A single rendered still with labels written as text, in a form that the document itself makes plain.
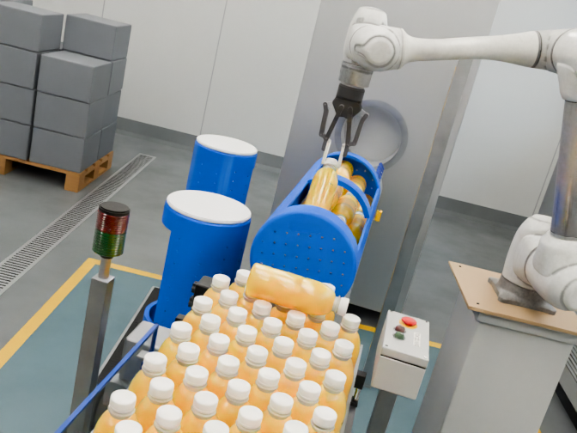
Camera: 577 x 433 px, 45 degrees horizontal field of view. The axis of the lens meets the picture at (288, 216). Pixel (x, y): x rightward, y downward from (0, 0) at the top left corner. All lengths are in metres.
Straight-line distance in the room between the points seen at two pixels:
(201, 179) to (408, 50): 1.51
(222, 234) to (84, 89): 3.11
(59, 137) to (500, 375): 3.81
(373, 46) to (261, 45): 5.20
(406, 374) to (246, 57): 5.63
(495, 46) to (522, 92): 5.12
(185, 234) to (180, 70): 4.95
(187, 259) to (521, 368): 1.08
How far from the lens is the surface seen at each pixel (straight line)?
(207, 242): 2.17
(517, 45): 2.04
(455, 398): 2.30
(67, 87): 5.19
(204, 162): 3.06
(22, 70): 5.30
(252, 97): 6.96
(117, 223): 1.44
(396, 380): 1.53
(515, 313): 2.19
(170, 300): 2.28
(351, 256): 1.80
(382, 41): 1.73
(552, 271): 2.04
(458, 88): 3.13
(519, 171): 7.28
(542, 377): 2.32
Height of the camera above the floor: 1.75
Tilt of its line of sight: 18 degrees down
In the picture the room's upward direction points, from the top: 14 degrees clockwise
